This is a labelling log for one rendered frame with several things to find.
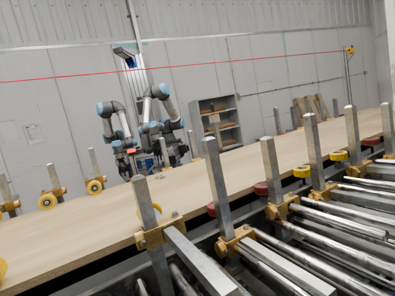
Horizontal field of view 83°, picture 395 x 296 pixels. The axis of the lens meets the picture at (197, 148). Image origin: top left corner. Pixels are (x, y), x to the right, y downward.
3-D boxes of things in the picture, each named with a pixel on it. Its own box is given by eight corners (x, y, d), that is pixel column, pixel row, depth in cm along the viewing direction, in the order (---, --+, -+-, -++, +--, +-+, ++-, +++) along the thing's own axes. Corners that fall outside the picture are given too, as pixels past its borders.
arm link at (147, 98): (140, 86, 208) (135, 131, 188) (150, 83, 205) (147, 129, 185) (146, 93, 218) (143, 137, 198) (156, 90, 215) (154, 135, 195)
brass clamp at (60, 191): (43, 199, 143) (41, 191, 142) (67, 192, 149) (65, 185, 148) (42, 201, 137) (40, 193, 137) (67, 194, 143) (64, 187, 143)
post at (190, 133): (198, 185, 192) (186, 130, 185) (201, 184, 193) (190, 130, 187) (200, 186, 189) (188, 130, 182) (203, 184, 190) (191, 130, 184)
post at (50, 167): (67, 232, 148) (46, 163, 142) (73, 230, 150) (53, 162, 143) (67, 234, 145) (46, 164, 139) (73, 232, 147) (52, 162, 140)
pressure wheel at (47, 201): (42, 192, 127) (58, 195, 131) (37, 205, 126) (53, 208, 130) (40, 194, 122) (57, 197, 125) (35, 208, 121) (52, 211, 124)
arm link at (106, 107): (119, 144, 245) (114, 106, 203) (105, 147, 239) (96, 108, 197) (116, 135, 251) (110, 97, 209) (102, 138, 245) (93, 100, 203)
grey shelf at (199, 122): (202, 174, 479) (187, 103, 458) (237, 163, 512) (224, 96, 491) (211, 178, 438) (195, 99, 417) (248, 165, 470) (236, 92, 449)
